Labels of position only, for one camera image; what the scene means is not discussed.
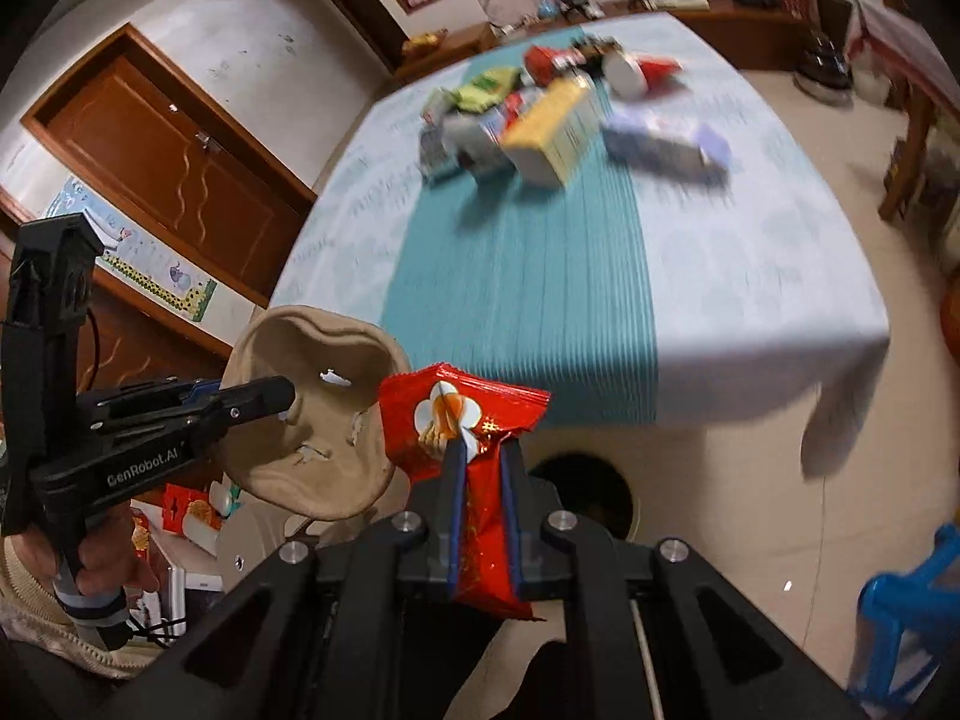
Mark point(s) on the green yellow snack packet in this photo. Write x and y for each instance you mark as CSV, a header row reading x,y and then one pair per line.
x,y
487,86

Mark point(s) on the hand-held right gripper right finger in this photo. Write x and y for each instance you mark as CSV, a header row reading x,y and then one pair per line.
x,y
513,521

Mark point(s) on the yellow cardboard box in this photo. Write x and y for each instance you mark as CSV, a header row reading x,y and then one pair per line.
x,y
547,127

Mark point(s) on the dark brown wrapper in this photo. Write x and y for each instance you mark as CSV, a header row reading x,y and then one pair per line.
x,y
600,52

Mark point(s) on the person's left forearm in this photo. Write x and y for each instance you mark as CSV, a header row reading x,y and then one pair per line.
x,y
30,615

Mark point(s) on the wooden side table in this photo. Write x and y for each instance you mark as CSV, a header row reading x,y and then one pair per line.
x,y
919,90

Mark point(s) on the black round appliance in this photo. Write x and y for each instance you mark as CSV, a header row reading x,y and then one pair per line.
x,y
825,64

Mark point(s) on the round dark trash bin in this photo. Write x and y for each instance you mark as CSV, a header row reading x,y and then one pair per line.
x,y
585,491

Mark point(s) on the red printed box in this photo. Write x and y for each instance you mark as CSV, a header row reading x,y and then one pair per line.
x,y
184,510

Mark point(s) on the red crumpled packet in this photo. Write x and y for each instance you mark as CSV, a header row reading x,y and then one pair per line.
x,y
546,61

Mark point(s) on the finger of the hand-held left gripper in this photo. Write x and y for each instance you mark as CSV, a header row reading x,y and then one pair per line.
x,y
204,391
259,399

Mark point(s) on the children's wall poster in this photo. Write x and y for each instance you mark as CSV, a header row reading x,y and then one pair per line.
x,y
150,262

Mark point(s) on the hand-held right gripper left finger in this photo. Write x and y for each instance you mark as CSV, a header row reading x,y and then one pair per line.
x,y
454,517

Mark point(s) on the person's left hand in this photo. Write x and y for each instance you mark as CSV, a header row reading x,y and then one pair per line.
x,y
97,559

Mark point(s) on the red snack packet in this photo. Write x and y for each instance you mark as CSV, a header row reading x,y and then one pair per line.
x,y
484,540

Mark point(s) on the purple and white box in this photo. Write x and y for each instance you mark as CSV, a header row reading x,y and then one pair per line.
x,y
660,139

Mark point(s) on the blue plastic stool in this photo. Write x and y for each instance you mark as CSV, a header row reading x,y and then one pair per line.
x,y
900,600

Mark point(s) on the long wooden sideboard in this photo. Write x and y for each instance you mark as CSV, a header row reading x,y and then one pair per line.
x,y
735,22

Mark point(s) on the brown wooden door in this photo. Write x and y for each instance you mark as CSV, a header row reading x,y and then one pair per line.
x,y
165,165

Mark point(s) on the red paper cup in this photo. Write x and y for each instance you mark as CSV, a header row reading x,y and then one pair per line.
x,y
652,71

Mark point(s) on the red and white packet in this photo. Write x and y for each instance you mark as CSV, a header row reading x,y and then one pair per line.
x,y
519,106

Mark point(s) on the grey foil packet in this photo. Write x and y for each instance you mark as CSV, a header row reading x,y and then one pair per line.
x,y
461,139

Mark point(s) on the brown wooden cabinet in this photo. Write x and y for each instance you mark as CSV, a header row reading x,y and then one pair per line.
x,y
127,345

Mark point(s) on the teal and white tablecloth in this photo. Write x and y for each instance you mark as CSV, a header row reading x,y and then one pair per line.
x,y
525,277

